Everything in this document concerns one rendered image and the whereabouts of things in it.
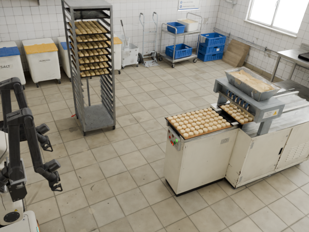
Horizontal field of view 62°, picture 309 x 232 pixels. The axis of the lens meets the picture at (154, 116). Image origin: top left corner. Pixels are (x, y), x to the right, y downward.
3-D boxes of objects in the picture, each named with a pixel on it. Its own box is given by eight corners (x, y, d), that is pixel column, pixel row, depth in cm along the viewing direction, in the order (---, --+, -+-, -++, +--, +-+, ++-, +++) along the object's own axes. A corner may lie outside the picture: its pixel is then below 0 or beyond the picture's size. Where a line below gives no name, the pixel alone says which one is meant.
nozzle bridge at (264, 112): (231, 99, 331) (237, 75, 312) (275, 131, 277) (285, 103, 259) (209, 104, 318) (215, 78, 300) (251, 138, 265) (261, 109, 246)
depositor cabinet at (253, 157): (266, 135, 414) (283, 88, 368) (305, 165, 361) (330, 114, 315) (199, 155, 364) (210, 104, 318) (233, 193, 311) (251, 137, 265)
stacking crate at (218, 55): (212, 54, 722) (214, 47, 711) (221, 59, 692) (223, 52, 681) (195, 56, 697) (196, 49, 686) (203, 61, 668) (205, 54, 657)
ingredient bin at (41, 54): (34, 89, 494) (25, 50, 452) (29, 76, 539) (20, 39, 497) (63, 84, 518) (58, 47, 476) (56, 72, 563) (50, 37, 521)
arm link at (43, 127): (25, 125, 197) (27, 131, 190) (38, 116, 198) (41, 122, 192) (36, 134, 205) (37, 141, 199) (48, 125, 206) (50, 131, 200)
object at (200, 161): (208, 164, 350) (221, 107, 301) (224, 182, 325) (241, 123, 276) (162, 179, 323) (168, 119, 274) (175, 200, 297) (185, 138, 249)
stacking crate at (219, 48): (213, 47, 711) (214, 39, 700) (223, 51, 683) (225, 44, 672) (196, 49, 685) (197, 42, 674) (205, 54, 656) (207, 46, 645)
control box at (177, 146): (169, 136, 281) (170, 126, 273) (180, 150, 263) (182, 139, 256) (166, 137, 280) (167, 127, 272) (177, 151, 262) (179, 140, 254)
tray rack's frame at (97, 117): (117, 129, 398) (113, 5, 301) (83, 136, 378) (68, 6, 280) (105, 108, 445) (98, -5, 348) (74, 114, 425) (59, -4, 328)
